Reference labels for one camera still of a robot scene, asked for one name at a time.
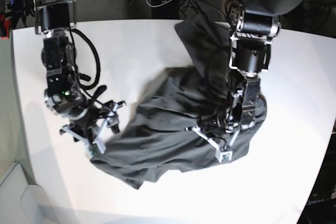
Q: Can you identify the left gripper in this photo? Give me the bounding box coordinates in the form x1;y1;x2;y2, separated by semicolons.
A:
197;88;260;135

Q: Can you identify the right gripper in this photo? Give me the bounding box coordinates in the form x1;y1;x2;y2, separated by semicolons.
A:
44;87;120;140

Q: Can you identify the dark grey t-shirt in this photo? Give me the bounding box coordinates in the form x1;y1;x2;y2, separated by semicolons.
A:
89;14;268;190

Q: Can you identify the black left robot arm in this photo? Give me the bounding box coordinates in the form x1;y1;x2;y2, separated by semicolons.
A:
197;0;303;135

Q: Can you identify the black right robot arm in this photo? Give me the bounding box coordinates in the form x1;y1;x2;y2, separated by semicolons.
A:
33;0;124;144

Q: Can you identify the red clamp tool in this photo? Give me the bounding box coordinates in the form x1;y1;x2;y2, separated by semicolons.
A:
0;13;12;39

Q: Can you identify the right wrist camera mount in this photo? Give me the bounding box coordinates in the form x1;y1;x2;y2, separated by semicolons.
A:
59;101;126;159

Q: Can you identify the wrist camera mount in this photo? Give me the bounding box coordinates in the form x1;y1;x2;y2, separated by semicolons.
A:
59;101;126;159
185;126;241;163

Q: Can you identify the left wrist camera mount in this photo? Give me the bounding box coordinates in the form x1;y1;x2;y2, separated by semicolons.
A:
185;126;241;163

